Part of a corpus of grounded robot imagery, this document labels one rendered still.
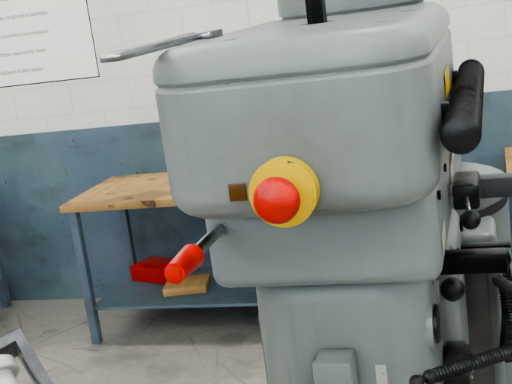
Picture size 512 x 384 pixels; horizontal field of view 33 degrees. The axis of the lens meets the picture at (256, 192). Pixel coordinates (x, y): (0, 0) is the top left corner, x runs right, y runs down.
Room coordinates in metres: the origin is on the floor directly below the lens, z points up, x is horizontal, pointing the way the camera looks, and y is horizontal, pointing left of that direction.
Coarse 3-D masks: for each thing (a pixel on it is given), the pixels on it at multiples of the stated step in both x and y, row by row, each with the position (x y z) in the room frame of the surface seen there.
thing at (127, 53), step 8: (208, 32) 0.90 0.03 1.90; (216, 32) 0.91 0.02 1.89; (160, 40) 0.83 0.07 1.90; (168, 40) 0.81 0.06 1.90; (176, 40) 0.83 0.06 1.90; (184, 40) 0.85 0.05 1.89; (192, 40) 0.87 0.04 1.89; (128, 48) 0.75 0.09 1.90; (136, 48) 0.74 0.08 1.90; (144, 48) 0.75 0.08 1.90; (152, 48) 0.77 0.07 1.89; (160, 48) 0.79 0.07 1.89; (104, 56) 0.71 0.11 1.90; (112, 56) 0.71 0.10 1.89; (120, 56) 0.70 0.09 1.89; (128, 56) 0.72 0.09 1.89
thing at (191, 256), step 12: (216, 228) 0.83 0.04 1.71; (204, 240) 0.79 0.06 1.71; (180, 252) 0.74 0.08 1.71; (192, 252) 0.75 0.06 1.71; (204, 252) 0.78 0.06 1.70; (168, 264) 0.72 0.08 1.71; (180, 264) 0.72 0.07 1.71; (192, 264) 0.73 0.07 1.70; (168, 276) 0.72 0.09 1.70; (180, 276) 0.71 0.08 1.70
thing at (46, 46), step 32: (0, 0) 5.80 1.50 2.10; (32, 0) 5.73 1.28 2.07; (64, 0) 5.67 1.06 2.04; (0, 32) 5.81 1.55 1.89; (32, 32) 5.74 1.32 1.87; (64, 32) 5.68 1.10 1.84; (0, 64) 5.83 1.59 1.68; (32, 64) 5.76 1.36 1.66; (64, 64) 5.69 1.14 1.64; (96, 64) 5.62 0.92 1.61
